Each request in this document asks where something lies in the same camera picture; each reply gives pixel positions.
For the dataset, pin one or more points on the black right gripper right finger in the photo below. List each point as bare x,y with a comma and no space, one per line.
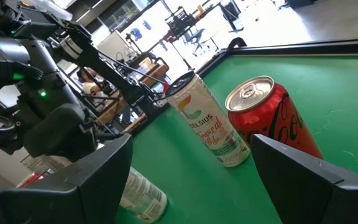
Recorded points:
315,199

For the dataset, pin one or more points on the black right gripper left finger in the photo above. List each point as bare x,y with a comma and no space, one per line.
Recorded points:
73,199

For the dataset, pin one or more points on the red cola can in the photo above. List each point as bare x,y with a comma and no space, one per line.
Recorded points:
34,179
272,115

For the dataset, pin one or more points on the white Celsius Tropical Vibe can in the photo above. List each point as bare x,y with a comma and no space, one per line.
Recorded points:
207,121
145,196

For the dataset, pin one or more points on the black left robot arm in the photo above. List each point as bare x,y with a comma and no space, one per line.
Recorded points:
5,62

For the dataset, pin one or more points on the person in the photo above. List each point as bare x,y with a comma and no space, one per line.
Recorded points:
90,88

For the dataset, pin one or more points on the green table mat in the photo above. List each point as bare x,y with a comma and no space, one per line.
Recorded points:
337,109

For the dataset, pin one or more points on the wooden crate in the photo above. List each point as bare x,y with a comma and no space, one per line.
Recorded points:
154,73

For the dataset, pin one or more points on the blue chair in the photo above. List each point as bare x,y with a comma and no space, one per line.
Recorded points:
196,35

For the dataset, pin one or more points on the black office chair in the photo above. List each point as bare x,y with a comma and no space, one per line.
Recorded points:
230,12

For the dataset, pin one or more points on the black aluminium table frame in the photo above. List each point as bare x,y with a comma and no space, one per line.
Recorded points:
291,48

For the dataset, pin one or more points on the black frame clamp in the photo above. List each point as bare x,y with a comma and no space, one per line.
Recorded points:
231,46

